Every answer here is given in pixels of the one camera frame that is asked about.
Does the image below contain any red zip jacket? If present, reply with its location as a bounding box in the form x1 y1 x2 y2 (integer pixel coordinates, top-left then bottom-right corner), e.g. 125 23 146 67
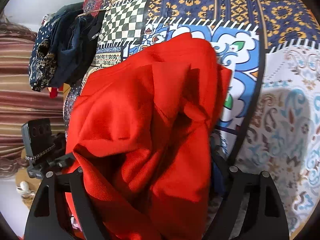
67 33 232 239

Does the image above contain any navy patterned folded clothes pile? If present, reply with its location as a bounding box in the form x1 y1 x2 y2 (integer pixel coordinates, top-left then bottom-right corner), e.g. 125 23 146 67
28 3 106 92

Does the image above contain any striped brown curtain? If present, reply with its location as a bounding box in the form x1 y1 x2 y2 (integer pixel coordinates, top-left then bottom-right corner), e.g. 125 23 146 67
1 14 65 179

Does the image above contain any patchwork patterned bed sheet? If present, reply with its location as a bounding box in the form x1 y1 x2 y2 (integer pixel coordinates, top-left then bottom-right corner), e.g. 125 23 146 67
64 0 319 237

